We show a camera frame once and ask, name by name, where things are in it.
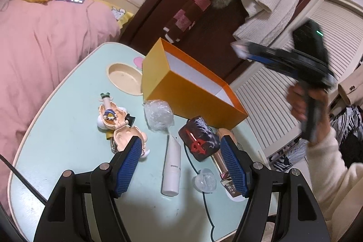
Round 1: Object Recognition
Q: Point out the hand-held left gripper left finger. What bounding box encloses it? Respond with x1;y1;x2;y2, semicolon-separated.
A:
33;136;142;242

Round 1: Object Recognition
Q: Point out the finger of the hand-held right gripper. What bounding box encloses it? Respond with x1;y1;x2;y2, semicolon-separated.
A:
250;53;285;74
247;42;287;58

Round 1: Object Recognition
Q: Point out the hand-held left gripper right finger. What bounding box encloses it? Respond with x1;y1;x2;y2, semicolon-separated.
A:
220;136;331;242

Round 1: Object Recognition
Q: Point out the shiny pink metallic tube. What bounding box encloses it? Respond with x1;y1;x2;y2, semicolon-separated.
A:
210;153;245;202

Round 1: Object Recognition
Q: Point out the small white packet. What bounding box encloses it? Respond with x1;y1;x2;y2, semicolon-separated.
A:
230;41;251;59

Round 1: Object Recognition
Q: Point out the black pouch with red mark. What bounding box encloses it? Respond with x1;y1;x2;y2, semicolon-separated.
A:
178;116;221;163

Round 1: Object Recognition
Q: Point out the cartoon character figurine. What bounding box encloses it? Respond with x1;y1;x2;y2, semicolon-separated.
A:
98;92;151;159

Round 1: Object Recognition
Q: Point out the clear plastic bag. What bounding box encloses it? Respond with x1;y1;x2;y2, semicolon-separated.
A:
143;100;174;132

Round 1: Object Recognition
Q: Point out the orange cardboard box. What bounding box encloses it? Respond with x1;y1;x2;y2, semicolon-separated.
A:
141;37;248;130

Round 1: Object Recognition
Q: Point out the person's right forearm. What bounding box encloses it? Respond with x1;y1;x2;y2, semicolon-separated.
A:
308;126;363;242

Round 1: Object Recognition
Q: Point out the cartoon printed desktop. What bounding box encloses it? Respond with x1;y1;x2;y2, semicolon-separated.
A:
7;42;278;242

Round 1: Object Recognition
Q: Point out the person's right hand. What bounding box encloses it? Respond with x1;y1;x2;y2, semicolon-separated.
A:
286;83;331;143

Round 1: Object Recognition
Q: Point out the clear plastic cap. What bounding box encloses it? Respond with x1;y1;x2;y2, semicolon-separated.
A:
193;168;217;193

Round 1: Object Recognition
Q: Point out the white slatted door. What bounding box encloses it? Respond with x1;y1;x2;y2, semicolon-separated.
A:
227;0;363;157

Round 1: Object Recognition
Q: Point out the white tube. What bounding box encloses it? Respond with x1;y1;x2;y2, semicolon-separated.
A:
161;134;182;197

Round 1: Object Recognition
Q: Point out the beige coat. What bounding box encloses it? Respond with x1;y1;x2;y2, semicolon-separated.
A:
337;61;363;106

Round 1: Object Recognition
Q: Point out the dark wooden door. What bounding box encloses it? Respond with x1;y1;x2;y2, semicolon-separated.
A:
119;0;324;81

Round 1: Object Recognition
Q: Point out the zebra patterned cloth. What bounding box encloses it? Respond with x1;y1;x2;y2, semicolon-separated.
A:
267;104;363;171

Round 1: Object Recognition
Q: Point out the pink blanket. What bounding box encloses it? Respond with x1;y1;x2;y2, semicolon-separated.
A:
0;0;121;203

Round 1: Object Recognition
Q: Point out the yellow cartoon printed cloth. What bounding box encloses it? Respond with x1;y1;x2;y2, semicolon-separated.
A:
110;5;134;31

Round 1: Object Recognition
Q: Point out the black braided cable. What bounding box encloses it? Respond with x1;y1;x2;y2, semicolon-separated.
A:
0;154;47;205

